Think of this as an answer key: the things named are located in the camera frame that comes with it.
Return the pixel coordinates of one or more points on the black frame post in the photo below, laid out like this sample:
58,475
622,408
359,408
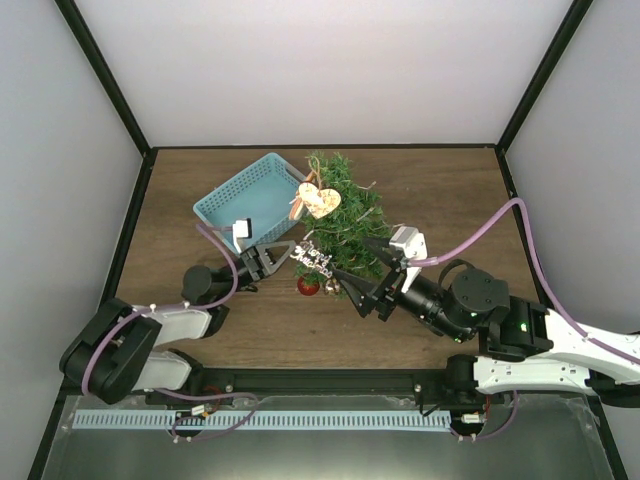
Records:
562,38
93,54

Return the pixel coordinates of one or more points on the brown heart ornament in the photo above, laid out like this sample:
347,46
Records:
316,195

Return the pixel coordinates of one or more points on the black aluminium front rail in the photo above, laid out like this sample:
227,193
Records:
320,382

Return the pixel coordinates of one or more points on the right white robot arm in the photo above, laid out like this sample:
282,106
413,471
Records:
523,345

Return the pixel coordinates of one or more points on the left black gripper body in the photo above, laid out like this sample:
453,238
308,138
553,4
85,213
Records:
256,270

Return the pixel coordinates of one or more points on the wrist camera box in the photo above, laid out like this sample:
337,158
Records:
241,232
411,243

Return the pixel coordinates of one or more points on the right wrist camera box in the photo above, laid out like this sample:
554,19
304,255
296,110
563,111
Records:
411,243

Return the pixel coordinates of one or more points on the small green christmas tree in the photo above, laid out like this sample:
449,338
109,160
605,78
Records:
360,215

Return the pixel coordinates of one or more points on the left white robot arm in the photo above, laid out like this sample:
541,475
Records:
115,353

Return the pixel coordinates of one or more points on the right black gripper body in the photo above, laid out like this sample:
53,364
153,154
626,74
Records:
390,290

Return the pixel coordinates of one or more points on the black frame post right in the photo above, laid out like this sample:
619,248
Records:
562,38

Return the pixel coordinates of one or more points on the black frame post left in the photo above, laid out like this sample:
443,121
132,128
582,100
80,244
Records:
93,54

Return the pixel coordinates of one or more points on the blue plastic basket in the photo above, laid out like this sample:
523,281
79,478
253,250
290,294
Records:
261,192

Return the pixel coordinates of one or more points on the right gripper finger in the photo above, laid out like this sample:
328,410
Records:
362,293
388,255

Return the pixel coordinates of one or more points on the light blue cable duct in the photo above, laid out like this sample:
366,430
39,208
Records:
410,421

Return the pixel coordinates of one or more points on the red ball ornament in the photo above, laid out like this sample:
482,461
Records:
307,287

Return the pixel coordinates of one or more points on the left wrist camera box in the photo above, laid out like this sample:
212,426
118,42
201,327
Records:
241,232

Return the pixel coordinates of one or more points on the gingerbread figure ornament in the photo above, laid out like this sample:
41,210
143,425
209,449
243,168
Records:
297,204

